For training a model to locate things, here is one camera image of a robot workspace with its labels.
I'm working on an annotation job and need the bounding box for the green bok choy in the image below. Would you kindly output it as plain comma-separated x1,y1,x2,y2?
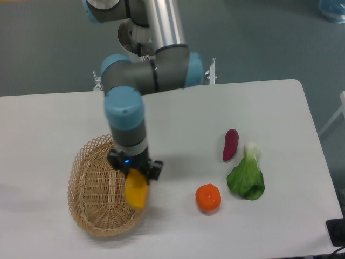
226,142,265,201

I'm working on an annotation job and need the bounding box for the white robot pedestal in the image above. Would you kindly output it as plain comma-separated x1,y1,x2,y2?
92,19,219,91

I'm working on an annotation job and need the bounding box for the woven wicker basket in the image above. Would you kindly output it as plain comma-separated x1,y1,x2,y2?
67,134,145,237

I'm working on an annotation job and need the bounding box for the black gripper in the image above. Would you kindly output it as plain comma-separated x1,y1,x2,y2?
107,149,164,185

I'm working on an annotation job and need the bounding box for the white furniture right edge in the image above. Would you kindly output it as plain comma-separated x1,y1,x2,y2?
318,91,344,141

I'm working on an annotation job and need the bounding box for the purple sweet potato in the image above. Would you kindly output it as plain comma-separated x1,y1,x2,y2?
222,129,239,162

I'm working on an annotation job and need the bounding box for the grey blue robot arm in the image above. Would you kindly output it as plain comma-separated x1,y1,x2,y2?
83,1,204,184

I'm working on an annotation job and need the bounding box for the black device at table edge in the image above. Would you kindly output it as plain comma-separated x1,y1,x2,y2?
326,218,344,247

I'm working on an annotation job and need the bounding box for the orange tangerine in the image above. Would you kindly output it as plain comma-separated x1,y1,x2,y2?
195,183,222,212

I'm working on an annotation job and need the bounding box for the yellow mango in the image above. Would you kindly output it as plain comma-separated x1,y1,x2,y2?
125,169,149,209

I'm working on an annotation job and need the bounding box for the blue object top right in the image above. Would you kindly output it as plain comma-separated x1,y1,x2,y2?
318,0,344,24

